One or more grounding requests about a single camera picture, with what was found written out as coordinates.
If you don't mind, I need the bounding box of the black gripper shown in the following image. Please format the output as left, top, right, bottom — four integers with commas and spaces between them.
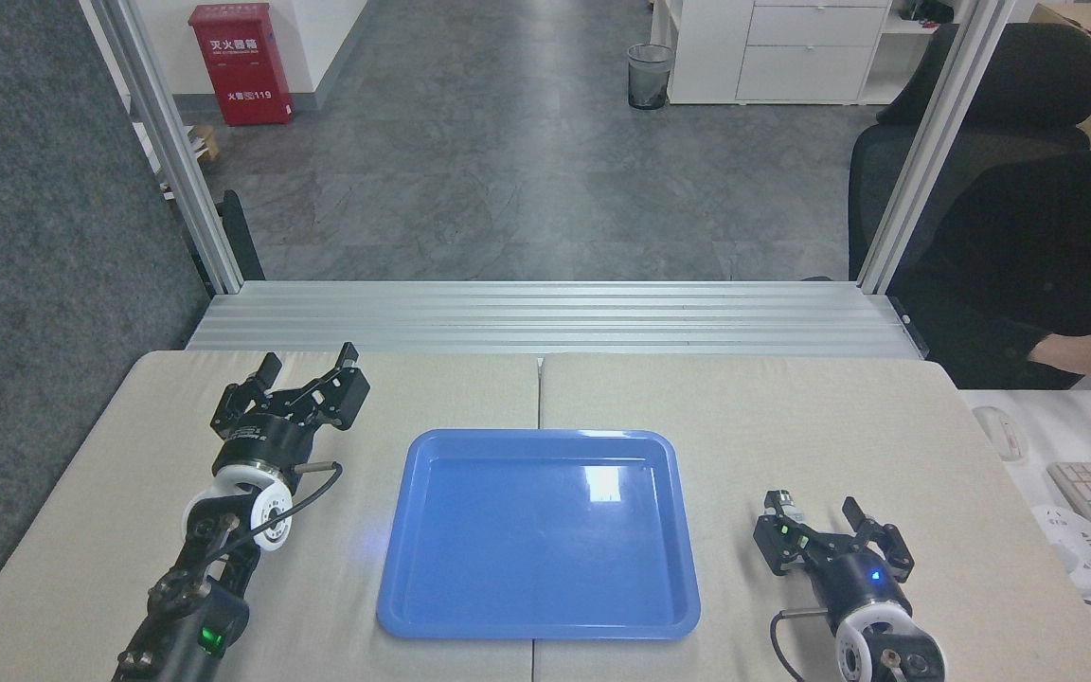
211, 342, 371, 475
752, 490, 916, 623

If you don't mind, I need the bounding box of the blue plastic tray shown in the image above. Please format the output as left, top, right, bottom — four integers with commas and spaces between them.
376, 428, 703, 640

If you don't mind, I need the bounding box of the white computer mouse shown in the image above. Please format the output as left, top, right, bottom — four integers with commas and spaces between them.
972, 405, 1023, 463

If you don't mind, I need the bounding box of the white power strip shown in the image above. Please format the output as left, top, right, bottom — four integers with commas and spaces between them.
1028, 504, 1091, 596

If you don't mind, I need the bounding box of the red fire extinguisher box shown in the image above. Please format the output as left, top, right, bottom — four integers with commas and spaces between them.
188, 2, 295, 127

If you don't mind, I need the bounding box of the person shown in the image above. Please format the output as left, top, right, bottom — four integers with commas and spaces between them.
891, 133, 1091, 391

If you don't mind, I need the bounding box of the black mesh waste bin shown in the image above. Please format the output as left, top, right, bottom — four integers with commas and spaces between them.
627, 43, 675, 111

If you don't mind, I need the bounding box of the white drawer cabinet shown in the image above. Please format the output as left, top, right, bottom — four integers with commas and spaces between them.
650, 0, 956, 107

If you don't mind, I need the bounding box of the black office chair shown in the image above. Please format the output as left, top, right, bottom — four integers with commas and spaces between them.
847, 21, 1091, 285

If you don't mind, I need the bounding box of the small black device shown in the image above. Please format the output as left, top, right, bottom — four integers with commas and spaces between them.
898, 0, 956, 27

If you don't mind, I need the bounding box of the black frame foot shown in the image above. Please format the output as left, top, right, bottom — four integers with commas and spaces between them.
184, 189, 267, 285

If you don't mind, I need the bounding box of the silver aluminium rail bed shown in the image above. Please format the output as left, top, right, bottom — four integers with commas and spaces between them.
186, 280, 925, 359

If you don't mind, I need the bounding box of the silver aluminium post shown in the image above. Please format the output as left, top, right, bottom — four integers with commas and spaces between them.
81, 0, 245, 295
856, 0, 1020, 295

